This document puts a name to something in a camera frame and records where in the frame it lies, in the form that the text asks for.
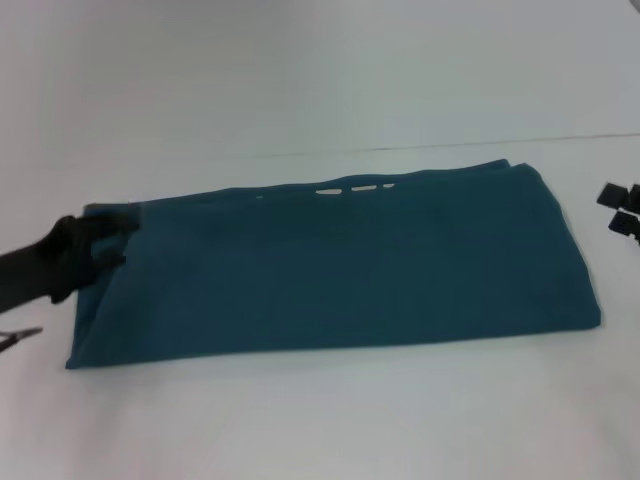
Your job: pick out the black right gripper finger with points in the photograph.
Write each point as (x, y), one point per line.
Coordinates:
(611, 195)
(622, 224)

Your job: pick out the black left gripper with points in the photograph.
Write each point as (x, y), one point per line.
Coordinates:
(45, 265)

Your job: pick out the teal blue shirt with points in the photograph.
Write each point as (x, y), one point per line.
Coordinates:
(350, 265)

